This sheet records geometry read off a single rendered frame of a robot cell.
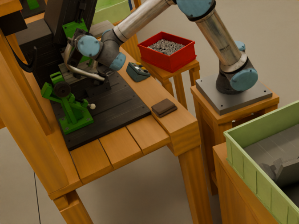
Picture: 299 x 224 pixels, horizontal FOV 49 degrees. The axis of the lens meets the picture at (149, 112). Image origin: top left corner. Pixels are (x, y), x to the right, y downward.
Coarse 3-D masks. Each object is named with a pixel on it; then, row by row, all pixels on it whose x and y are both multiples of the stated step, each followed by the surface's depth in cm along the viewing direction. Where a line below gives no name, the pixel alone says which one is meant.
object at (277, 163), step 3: (279, 159) 110; (282, 159) 110; (273, 162) 111; (276, 162) 110; (279, 162) 109; (282, 162) 109; (276, 165) 110; (279, 165) 109; (276, 168) 110; (276, 171) 106; (276, 174) 106
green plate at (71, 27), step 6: (66, 24) 166; (72, 24) 167; (78, 24) 168; (84, 24) 169; (66, 30) 167; (72, 30) 168; (66, 36) 168; (72, 36) 169; (72, 48) 170; (84, 60) 174
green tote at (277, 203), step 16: (272, 112) 129; (288, 112) 132; (240, 128) 127; (256, 128) 130; (272, 128) 133; (240, 144) 132; (240, 160) 121; (240, 176) 126; (256, 176) 112; (256, 192) 117; (272, 192) 105; (272, 208) 110; (288, 208) 99
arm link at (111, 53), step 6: (108, 42) 132; (114, 42) 133; (102, 48) 125; (108, 48) 126; (114, 48) 129; (102, 54) 125; (108, 54) 126; (114, 54) 127; (120, 54) 129; (96, 60) 128; (102, 60) 127; (108, 60) 127; (114, 60) 127; (120, 60) 128; (108, 66) 129; (114, 66) 129; (120, 66) 129
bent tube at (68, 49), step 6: (66, 48) 167; (66, 54) 167; (66, 60) 168; (66, 66) 169; (72, 66) 170; (78, 72) 171; (84, 72) 172; (90, 72) 174; (96, 78) 175; (102, 78) 177
